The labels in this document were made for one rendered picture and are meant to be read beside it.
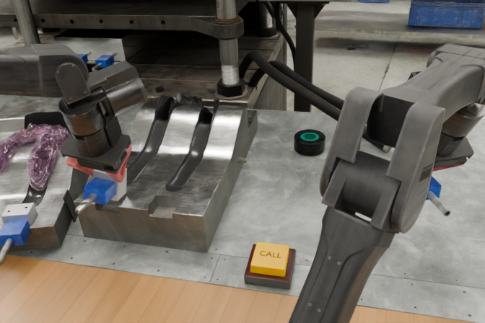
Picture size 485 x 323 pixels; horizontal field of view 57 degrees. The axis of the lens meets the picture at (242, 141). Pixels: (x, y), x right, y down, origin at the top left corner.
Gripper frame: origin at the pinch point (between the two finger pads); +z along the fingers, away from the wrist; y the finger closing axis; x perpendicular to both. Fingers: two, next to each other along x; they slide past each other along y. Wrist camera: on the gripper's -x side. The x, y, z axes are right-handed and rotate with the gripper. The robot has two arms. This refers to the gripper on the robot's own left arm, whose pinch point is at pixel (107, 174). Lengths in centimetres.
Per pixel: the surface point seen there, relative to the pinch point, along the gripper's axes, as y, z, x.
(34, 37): 69, 33, -67
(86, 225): 4.3, 10.6, 6.2
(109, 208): 0.5, 8.2, 2.6
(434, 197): -57, -5, -6
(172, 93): 15, 42, -61
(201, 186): -16.0, 6.0, -5.6
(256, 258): -30.2, 4.7, 7.0
